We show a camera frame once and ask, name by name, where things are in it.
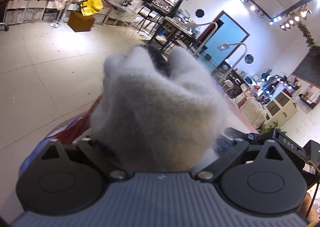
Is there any white fuzzy sweater black collar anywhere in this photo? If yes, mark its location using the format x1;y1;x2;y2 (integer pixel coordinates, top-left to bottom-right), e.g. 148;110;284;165
89;45;250;172

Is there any blue plaid bed sheet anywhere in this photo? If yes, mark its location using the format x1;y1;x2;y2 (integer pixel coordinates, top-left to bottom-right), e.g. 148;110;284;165
18;113;85;178

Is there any green potted plant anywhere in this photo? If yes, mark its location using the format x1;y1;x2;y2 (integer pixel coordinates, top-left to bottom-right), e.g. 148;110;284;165
259;122;286;135

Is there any cream drawer cabinet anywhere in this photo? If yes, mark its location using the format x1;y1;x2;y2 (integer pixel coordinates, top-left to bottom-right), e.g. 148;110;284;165
264;91;298;128

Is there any red folded garment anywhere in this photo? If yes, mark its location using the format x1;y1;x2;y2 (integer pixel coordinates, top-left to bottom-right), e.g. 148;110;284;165
55;96;102;145

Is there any white bent lamp stand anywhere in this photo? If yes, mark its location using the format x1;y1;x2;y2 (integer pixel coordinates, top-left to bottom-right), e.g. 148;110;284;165
218;42;247;84

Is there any blue door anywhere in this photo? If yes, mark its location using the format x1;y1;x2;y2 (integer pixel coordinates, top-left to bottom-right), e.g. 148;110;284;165
197;11;249;72

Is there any brown wooden box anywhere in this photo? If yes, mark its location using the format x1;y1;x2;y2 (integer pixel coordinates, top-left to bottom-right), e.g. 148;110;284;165
67;11;95;32

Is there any black metal table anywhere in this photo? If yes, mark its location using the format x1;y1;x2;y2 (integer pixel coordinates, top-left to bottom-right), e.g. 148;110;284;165
147;17;201;53

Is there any yellow plastic bag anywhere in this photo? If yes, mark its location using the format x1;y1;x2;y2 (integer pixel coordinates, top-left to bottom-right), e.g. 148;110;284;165
80;0;103;16

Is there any low bench with lace cover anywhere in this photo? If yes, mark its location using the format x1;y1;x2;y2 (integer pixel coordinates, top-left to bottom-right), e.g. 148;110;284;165
3;0;137;26

